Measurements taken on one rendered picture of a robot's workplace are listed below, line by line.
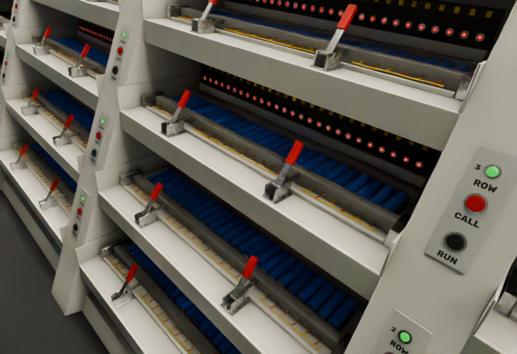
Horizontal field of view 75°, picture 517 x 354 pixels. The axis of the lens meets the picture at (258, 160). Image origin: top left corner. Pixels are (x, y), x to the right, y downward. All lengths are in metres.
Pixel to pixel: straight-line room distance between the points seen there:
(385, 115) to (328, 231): 0.16
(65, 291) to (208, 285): 0.50
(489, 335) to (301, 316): 0.25
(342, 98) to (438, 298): 0.25
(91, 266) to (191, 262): 0.35
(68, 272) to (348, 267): 0.73
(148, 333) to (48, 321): 0.32
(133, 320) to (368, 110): 0.62
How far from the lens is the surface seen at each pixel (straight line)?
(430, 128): 0.41
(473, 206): 0.39
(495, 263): 0.40
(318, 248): 0.46
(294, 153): 0.49
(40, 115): 1.29
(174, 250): 0.67
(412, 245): 0.41
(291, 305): 0.57
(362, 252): 0.45
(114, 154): 0.82
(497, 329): 0.44
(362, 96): 0.43
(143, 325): 0.80
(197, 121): 0.68
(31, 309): 1.06
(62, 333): 1.00
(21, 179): 1.32
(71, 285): 0.99
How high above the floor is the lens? 0.69
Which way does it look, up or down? 12 degrees down
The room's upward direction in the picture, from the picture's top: 20 degrees clockwise
